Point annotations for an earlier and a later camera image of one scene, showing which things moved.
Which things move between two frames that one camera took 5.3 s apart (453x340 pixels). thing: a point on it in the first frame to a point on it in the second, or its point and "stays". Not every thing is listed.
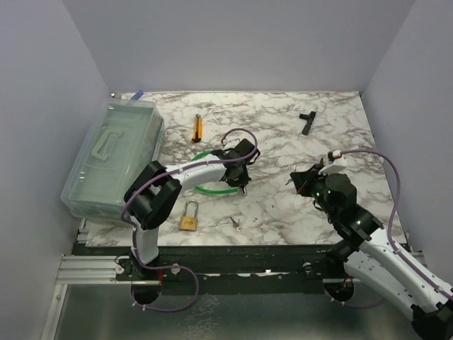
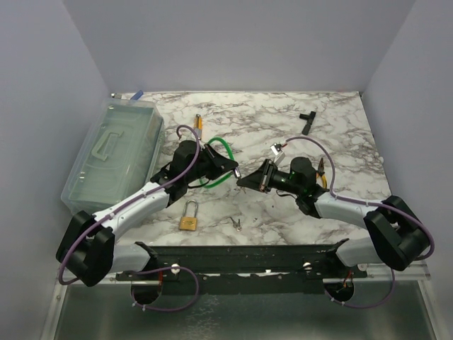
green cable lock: x=212 y=191 to x=235 y=172
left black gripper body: x=242 y=178 to x=199 y=173
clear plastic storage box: x=125 y=137 stays
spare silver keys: x=237 y=225 stays
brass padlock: x=189 y=223 stays
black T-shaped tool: x=309 y=117 stays
